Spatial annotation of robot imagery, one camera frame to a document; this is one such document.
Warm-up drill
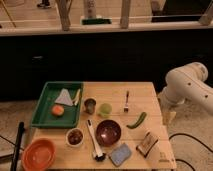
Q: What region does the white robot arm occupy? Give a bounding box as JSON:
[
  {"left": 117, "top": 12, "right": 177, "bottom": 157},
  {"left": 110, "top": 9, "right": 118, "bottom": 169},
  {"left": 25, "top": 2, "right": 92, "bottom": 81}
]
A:
[{"left": 158, "top": 62, "right": 213, "bottom": 125}]

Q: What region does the light green plastic cup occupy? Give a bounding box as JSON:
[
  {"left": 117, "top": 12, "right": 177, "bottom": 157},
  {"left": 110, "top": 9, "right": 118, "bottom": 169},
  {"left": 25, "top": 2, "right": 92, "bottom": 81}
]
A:
[{"left": 97, "top": 103, "right": 112, "bottom": 118}]

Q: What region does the metal cup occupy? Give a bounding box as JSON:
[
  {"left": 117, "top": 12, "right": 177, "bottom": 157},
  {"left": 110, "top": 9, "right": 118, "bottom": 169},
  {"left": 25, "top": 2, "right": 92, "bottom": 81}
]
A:
[{"left": 84, "top": 98, "right": 96, "bottom": 114}]

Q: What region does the small fork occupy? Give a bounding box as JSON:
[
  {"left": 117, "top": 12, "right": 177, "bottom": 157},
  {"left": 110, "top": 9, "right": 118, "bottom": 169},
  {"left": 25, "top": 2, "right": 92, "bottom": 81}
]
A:
[{"left": 124, "top": 91, "right": 129, "bottom": 113}]

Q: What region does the grey triangular cloth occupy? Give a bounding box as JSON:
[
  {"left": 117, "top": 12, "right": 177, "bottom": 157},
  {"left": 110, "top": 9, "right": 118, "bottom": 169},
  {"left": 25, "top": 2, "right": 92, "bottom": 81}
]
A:
[{"left": 55, "top": 88, "right": 73, "bottom": 106}]

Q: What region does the dark red bowl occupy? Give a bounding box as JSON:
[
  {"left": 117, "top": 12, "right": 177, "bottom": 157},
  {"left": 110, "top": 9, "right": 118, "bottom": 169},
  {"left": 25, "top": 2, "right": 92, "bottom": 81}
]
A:
[{"left": 95, "top": 120, "right": 121, "bottom": 147}]

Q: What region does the green plastic tray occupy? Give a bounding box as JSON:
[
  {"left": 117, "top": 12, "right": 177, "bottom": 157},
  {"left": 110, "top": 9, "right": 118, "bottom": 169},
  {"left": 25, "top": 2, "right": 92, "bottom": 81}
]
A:
[{"left": 31, "top": 81, "right": 83, "bottom": 129}]

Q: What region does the orange fruit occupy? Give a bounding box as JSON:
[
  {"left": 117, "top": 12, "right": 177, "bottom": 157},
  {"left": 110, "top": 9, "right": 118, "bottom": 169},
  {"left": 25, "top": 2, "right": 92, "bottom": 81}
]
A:
[{"left": 51, "top": 104, "right": 64, "bottom": 117}]

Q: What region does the white bowl with dark food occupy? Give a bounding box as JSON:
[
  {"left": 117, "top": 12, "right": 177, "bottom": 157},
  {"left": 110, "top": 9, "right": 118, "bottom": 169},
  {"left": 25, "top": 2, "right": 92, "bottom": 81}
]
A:
[{"left": 65, "top": 128, "right": 84, "bottom": 147}]

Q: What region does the blue sponge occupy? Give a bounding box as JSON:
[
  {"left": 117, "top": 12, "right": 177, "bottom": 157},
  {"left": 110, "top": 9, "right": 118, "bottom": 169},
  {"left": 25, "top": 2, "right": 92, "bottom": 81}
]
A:
[{"left": 109, "top": 143, "right": 132, "bottom": 167}]

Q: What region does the brown wooden block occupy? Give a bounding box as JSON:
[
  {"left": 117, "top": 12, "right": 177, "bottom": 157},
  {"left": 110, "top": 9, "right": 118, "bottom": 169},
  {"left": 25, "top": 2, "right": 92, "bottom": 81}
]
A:
[{"left": 136, "top": 132, "right": 158, "bottom": 157}]

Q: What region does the green base white object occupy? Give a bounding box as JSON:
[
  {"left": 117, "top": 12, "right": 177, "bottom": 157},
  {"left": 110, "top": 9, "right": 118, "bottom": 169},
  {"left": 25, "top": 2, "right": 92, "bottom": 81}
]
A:
[{"left": 81, "top": 0, "right": 111, "bottom": 25}]

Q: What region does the black pole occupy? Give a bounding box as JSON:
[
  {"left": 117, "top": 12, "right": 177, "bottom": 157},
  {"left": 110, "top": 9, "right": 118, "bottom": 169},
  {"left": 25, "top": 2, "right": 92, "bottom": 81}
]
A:
[{"left": 10, "top": 122, "right": 25, "bottom": 171}]

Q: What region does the orange plastic bowl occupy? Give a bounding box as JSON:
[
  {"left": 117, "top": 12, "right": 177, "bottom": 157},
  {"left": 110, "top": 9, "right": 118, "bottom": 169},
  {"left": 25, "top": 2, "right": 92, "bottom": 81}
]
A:
[{"left": 21, "top": 138, "right": 56, "bottom": 171}]

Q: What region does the black cable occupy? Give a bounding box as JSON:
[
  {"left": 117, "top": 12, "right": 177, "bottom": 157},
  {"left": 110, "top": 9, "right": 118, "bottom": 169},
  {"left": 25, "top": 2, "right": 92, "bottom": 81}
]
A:
[{"left": 168, "top": 132, "right": 213, "bottom": 171}]

